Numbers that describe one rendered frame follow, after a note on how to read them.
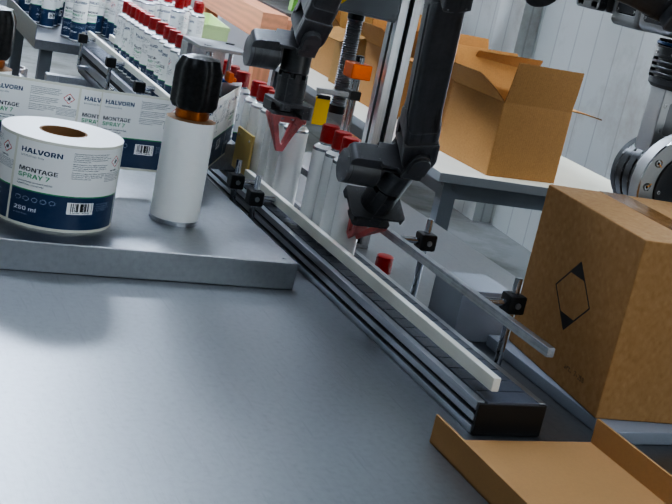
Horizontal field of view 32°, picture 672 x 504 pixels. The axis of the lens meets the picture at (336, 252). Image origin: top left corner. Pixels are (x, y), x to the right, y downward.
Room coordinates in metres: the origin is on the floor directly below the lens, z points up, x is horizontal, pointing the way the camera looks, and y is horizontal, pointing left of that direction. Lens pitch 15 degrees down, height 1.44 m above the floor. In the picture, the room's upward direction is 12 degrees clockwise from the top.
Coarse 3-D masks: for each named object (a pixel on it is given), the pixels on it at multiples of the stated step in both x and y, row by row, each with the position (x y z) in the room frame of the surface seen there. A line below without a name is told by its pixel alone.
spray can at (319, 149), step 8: (328, 128) 2.20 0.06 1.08; (336, 128) 2.20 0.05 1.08; (320, 136) 2.21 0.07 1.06; (328, 136) 2.20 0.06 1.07; (320, 144) 2.20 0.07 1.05; (328, 144) 2.20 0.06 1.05; (312, 152) 2.21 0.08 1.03; (320, 152) 2.19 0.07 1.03; (312, 160) 2.20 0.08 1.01; (320, 160) 2.19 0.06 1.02; (312, 168) 2.20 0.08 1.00; (320, 168) 2.19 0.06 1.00; (312, 176) 2.19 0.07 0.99; (312, 184) 2.19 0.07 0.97; (304, 192) 2.20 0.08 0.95; (312, 192) 2.19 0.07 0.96; (304, 200) 2.20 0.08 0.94; (312, 200) 2.19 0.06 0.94; (304, 208) 2.19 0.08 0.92; (312, 208) 2.19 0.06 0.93
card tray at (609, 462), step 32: (448, 448) 1.40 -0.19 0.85; (480, 448) 1.44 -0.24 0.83; (512, 448) 1.47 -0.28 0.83; (544, 448) 1.49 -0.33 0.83; (576, 448) 1.51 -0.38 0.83; (608, 448) 1.51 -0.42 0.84; (480, 480) 1.32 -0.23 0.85; (512, 480) 1.37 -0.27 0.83; (544, 480) 1.39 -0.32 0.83; (576, 480) 1.41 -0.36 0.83; (608, 480) 1.43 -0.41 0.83; (640, 480) 1.45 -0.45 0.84
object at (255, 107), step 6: (258, 90) 2.54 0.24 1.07; (264, 90) 2.53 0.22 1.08; (258, 96) 2.53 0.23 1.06; (258, 102) 2.53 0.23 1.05; (252, 108) 2.53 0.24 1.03; (258, 108) 2.52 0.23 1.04; (252, 114) 2.53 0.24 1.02; (258, 114) 2.52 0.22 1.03; (252, 120) 2.52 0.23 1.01; (258, 120) 2.52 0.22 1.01; (252, 126) 2.52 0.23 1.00; (252, 132) 2.52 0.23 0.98
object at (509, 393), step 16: (272, 208) 2.31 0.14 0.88; (288, 224) 2.21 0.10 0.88; (304, 240) 2.12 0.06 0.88; (352, 272) 1.98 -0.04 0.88; (368, 288) 1.90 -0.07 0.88; (384, 304) 1.83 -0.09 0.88; (416, 304) 1.87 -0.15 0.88; (400, 320) 1.77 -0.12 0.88; (432, 320) 1.80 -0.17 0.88; (416, 336) 1.71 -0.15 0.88; (432, 352) 1.65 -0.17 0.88; (448, 368) 1.60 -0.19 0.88; (496, 368) 1.64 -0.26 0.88; (480, 384) 1.56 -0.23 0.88; (512, 384) 1.58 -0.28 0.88; (496, 400) 1.51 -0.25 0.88; (512, 400) 1.52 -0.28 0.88; (528, 400) 1.53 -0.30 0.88
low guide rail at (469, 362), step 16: (272, 192) 2.30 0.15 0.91; (288, 208) 2.22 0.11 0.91; (304, 224) 2.14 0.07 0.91; (320, 240) 2.06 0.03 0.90; (336, 256) 1.99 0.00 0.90; (352, 256) 1.95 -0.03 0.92; (368, 272) 1.87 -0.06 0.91; (384, 288) 1.81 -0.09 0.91; (400, 304) 1.76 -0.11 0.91; (416, 320) 1.70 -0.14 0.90; (432, 336) 1.65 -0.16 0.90; (448, 336) 1.63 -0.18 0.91; (448, 352) 1.61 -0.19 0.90; (464, 352) 1.57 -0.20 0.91; (464, 368) 1.56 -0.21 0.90; (480, 368) 1.53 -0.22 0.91; (496, 384) 1.50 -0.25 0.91
